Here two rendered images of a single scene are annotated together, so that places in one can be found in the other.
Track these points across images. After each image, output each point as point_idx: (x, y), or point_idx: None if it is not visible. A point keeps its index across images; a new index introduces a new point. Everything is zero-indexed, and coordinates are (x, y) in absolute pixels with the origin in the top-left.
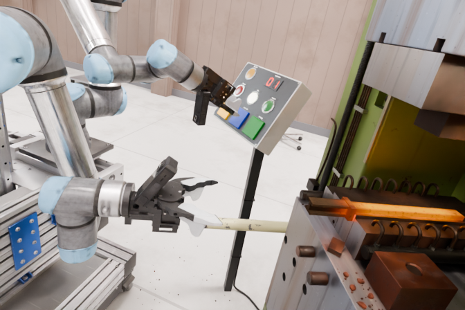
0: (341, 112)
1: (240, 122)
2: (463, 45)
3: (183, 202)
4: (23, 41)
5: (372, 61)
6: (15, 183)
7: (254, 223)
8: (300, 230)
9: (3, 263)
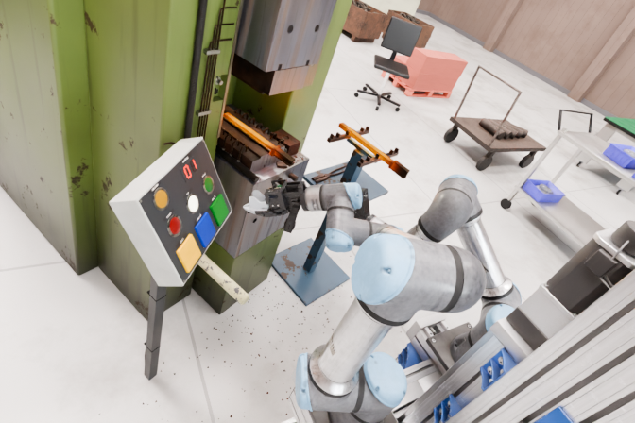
0: (172, 130)
1: (213, 226)
2: (315, 60)
3: None
4: (445, 178)
5: (275, 81)
6: (398, 422)
7: (210, 261)
8: (265, 188)
9: None
